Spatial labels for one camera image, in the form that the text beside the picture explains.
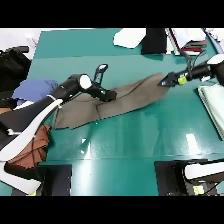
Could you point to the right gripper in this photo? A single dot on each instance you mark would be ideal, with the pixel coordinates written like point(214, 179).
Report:
point(174, 79)

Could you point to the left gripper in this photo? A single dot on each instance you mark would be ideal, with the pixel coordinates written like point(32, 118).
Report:
point(104, 94)

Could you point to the taupe brown garment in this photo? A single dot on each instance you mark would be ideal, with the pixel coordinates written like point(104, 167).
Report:
point(133, 96)

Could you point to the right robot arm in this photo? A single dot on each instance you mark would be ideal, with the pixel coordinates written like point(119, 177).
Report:
point(203, 70)

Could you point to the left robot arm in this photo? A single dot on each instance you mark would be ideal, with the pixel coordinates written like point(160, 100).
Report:
point(30, 115)

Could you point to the dark red garment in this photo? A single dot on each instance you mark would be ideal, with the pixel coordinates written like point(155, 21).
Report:
point(192, 50)

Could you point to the black garment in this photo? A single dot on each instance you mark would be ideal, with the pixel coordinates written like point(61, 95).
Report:
point(13, 71)
point(154, 41)

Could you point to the white garment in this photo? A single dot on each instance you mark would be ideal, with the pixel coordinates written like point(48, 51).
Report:
point(188, 35)
point(213, 103)
point(129, 37)

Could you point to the blue garment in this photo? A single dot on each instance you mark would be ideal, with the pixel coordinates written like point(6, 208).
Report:
point(35, 90)

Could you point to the rust brown garment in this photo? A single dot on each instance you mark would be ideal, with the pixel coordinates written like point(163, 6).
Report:
point(35, 143)

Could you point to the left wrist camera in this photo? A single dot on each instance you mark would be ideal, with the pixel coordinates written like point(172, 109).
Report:
point(101, 71)

